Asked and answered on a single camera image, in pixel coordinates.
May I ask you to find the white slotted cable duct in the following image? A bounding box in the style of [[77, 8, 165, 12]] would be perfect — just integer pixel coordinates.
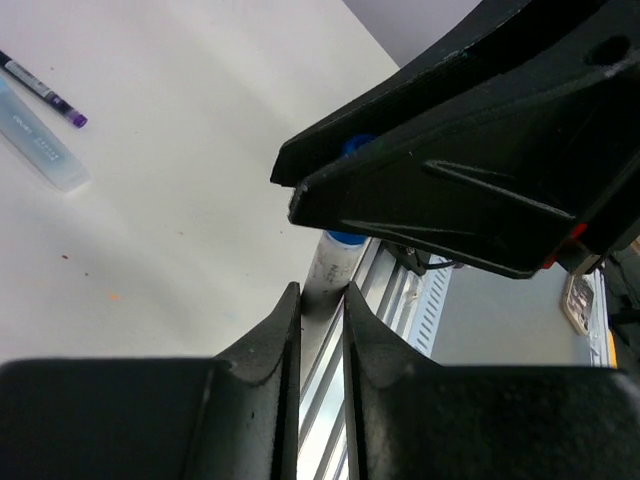
[[407, 256, 453, 358]]

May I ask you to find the light blue highlighter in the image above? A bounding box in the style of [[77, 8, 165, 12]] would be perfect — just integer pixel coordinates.
[[1, 80, 90, 192]]

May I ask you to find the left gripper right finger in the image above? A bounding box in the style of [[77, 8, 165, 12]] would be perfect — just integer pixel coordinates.
[[342, 280, 640, 480]]

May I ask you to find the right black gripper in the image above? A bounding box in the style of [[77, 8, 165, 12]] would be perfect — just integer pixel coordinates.
[[549, 149, 640, 341]]

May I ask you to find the white pen with blue tip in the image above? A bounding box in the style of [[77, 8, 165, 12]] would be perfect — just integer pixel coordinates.
[[299, 230, 371, 361]]

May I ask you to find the purple pen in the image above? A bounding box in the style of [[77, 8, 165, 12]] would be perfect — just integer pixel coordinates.
[[0, 52, 88, 129]]

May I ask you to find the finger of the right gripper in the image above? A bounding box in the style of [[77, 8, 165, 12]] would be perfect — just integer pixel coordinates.
[[270, 1, 639, 187], [289, 62, 639, 278]]

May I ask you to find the aluminium front rail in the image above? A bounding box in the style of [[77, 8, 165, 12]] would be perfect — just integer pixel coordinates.
[[295, 240, 424, 479]]

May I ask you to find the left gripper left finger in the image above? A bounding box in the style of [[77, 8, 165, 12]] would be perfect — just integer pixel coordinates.
[[1, 283, 301, 479]]

